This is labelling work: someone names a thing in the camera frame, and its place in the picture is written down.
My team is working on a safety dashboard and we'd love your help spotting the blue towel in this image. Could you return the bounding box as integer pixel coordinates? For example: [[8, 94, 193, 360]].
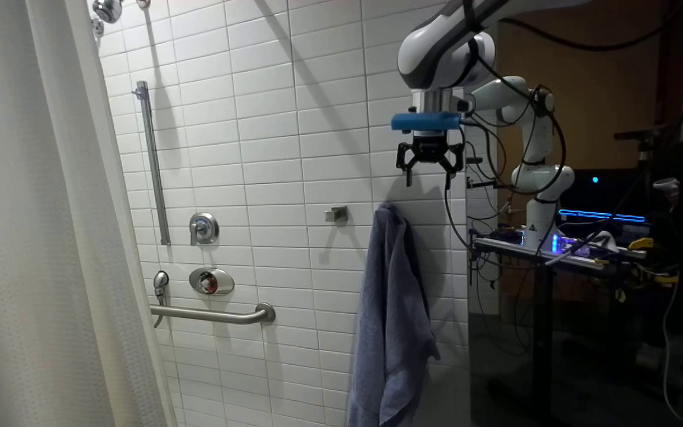
[[346, 202, 438, 427]]

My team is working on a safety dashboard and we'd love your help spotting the black desk with clutter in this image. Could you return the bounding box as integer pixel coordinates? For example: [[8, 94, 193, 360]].
[[467, 164, 683, 405]]

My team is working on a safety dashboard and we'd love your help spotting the shower head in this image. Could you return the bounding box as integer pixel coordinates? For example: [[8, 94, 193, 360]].
[[89, 0, 123, 29]]

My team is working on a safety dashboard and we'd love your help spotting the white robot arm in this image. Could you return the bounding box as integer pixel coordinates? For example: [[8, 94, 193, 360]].
[[392, 0, 589, 183]]

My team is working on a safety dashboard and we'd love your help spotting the shower valve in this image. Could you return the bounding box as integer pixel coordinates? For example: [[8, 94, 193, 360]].
[[190, 268, 234, 297], [190, 210, 220, 245]]

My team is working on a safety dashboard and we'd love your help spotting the lower shower valve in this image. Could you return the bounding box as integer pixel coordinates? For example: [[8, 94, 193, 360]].
[[190, 268, 234, 297]]

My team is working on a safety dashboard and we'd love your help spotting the vertical metal grab bar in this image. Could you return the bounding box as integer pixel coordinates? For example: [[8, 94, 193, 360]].
[[132, 80, 170, 246]]

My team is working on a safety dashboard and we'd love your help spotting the upper shower valve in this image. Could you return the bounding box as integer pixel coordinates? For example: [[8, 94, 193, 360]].
[[190, 210, 220, 245]]

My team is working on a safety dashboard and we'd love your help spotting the white shower curtain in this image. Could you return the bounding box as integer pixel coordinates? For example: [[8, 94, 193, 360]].
[[0, 0, 174, 427]]

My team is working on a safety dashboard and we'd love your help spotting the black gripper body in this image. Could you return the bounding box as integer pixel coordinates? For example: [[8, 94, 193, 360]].
[[413, 133, 450, 164]]

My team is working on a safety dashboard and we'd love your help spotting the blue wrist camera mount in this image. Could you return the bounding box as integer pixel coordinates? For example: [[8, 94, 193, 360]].
[[392, 111, 461, 133]]

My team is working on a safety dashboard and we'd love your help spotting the small metal wall fitting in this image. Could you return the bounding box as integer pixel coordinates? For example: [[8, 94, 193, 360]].
[[151, 270, 170, 305]]

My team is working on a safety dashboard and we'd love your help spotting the horizontal metal grab bar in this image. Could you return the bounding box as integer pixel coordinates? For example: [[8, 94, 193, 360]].
[[151, 304, 276, 324]]

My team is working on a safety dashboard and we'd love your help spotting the left wall hook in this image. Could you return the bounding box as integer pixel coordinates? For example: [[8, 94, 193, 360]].
[[324, 206, 348, 223]]

